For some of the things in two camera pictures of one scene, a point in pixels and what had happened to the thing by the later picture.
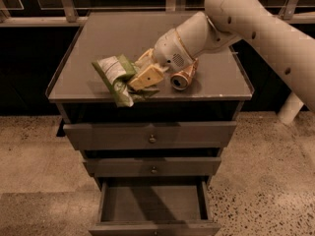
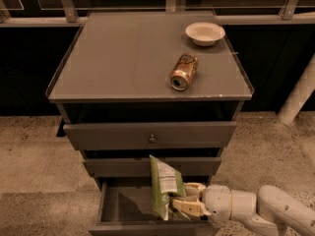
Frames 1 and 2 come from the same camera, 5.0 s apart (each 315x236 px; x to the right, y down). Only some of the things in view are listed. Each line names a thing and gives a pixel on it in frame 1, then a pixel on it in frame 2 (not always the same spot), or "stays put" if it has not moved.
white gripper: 169,51 -> 217,202
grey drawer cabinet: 154,159 stays put
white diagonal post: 290,108 stays put
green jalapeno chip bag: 116,71 -> 168,183
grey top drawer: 152,136 stays put
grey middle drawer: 154,167 stays put
